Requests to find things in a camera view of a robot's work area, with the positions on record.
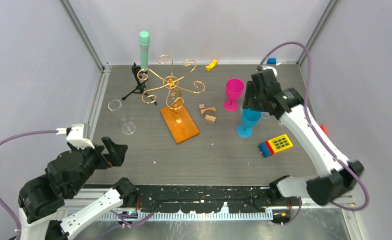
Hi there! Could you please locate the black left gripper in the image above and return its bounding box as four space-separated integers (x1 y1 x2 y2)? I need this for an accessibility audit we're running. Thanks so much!
70 135 128 195

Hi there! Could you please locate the blue plastic wine glass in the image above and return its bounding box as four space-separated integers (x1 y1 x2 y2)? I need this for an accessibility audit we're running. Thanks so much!
236 108 262 138

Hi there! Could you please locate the pink plastic wine glass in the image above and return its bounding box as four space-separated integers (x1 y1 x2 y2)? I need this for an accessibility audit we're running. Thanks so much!
223 78 245 112

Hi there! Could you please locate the clear wine glass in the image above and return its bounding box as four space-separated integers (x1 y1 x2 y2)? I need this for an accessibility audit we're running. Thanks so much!
108 99 136 135
261 112 271 119

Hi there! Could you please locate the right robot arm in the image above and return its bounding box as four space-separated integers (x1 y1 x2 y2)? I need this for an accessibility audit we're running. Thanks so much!
242 66 364 206

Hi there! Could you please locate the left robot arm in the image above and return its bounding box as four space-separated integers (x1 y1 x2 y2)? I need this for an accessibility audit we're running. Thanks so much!
17 136 137 240

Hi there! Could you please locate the orange wooden rack base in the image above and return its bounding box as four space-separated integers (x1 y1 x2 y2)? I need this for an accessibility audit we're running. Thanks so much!
160 106 200 144

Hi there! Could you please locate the small blue block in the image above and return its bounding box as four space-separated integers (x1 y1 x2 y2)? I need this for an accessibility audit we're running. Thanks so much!
266 57 277 65

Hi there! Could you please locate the colourful toy block calculator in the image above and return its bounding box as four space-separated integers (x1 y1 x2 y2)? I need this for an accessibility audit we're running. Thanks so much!
258 134 293 158

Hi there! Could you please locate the wooden rectangular block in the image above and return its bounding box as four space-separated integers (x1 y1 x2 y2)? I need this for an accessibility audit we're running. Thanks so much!
204 114 216 124

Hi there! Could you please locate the yellow curved block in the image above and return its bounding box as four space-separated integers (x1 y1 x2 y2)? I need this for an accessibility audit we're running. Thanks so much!
205 59 217 72

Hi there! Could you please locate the wooden arch block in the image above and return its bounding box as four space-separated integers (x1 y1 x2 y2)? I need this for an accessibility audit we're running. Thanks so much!
200 107 216 115

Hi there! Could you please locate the red block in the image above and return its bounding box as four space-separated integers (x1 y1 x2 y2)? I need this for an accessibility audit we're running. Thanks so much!
320 125 328 135

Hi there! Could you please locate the green microphone on tripod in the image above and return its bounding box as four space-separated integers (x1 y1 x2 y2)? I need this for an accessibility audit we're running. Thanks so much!
122 31 157 105

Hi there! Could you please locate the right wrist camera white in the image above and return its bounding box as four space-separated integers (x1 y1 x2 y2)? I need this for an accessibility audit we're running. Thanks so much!
256 65 277 77

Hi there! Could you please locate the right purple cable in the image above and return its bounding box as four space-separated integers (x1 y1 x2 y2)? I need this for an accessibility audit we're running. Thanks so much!
258 41 370 227

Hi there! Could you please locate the aluminium frame rail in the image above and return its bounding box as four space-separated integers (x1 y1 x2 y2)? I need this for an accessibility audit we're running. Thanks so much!
59 0 108 72

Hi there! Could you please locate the gold wire wine glass rack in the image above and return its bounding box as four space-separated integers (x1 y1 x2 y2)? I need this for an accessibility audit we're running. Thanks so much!
137 54 205 111

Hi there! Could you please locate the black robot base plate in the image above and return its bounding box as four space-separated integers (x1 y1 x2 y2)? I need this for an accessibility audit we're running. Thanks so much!
122 185 300 214

